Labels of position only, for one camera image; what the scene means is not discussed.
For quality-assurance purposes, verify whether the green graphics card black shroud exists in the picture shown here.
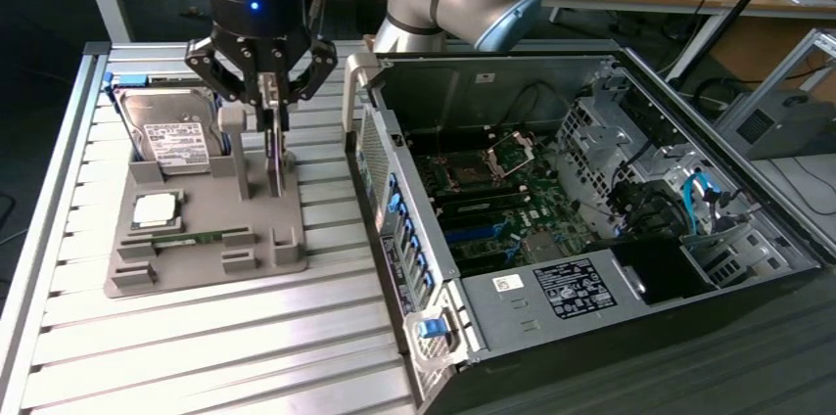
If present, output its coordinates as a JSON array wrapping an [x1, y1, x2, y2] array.
[[257, 71, 292, 199]]

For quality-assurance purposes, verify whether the hard disk with blue carrier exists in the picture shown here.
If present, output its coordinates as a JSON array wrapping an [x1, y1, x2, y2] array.
[[103, 72, 227, 176]]

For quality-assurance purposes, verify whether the open black PC case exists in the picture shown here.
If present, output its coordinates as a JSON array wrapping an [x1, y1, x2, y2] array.
[[342, 45, 824, 415]]

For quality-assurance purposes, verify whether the grey plastic parts rack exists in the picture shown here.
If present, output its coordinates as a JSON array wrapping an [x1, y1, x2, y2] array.
[[103, 105, 310, 300]]

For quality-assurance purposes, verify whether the silver CPU chip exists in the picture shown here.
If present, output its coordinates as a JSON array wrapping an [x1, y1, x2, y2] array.
[[132, 193, 181, 230]]

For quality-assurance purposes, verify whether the CPU socket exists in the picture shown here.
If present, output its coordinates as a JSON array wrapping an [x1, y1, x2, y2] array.
[[436, 153, 507, 186]]

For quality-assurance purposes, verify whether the green RAM stick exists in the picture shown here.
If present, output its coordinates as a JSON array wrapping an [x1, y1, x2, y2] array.
[[149, 232, 220, 246]]

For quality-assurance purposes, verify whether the metal socket cover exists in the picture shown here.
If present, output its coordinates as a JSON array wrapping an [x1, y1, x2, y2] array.
[[482, 130, 537, 176]]

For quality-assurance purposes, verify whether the black RAM stick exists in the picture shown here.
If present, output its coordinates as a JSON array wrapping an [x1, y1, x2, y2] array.
[[438, 192, 531, 218]]

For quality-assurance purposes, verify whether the blue expansion slot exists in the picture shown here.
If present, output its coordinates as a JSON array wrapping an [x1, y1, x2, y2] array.
[[446, 223, 502, 243]]

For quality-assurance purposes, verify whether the green motherboard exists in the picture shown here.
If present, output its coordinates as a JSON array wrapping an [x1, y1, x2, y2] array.
[[407, 133, 602, 274]]

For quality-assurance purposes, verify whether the metal disk bay cage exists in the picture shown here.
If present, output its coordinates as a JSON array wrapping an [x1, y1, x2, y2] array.
[[558, 91, 654, 201]]

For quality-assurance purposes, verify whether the grey chipset heatsink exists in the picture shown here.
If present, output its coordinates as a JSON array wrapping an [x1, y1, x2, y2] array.
[[521, 231, 567, 262]]

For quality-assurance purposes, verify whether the grey power supply unit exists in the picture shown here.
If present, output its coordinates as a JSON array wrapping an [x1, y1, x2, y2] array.
[[459, 251, 647, 352]]

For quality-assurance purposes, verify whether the black stand pole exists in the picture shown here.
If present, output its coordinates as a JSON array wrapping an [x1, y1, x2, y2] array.
[[665, 0, 802, 88]]

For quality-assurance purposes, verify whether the grey metal machine box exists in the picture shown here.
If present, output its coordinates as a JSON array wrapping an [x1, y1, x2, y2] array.
[[714, 89, 836, 161]]

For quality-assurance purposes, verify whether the blue wire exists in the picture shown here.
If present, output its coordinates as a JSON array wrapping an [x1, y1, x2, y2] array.
[[682, 167, 720, 235]]

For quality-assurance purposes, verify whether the black plastic air duct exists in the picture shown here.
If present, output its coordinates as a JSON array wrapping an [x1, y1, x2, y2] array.
[[610, 236, 710, 306]]

